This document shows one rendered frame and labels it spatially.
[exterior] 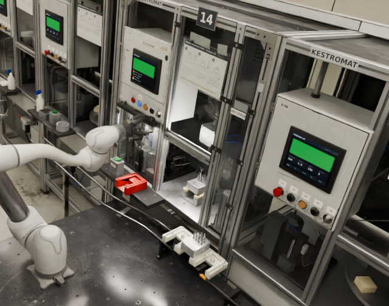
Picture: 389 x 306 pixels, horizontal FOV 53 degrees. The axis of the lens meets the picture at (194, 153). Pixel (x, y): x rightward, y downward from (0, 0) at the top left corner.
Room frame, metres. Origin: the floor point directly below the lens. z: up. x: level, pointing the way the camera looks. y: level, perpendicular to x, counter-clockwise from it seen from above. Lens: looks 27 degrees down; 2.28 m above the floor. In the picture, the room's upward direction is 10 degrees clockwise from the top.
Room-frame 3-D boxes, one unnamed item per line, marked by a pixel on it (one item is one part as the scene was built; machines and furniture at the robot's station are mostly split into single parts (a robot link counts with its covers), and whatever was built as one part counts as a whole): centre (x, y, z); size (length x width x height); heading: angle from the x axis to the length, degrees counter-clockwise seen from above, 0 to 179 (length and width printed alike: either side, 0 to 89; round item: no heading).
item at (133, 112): (2.19, 0.39, 1.37); 0.36 x 0.04 x 0.04; 49
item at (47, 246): (1.50, 0.64, 0.85); 0.18 x 0.16 x 0.22; 53
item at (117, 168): (2.17, 0.47, 0.97); 0.08 x 0.08 x 0.12; 49
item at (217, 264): (1.64, -0.09, 0.84); 0.36 x 0.14 x 0.10; 49
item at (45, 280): (1.48, 0.62, 0.71); 0.22 x 0.18 x 0.06; 49
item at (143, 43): (2.29, 0.30, 1.60); 0.42 x 0.29 x 0.46; 49
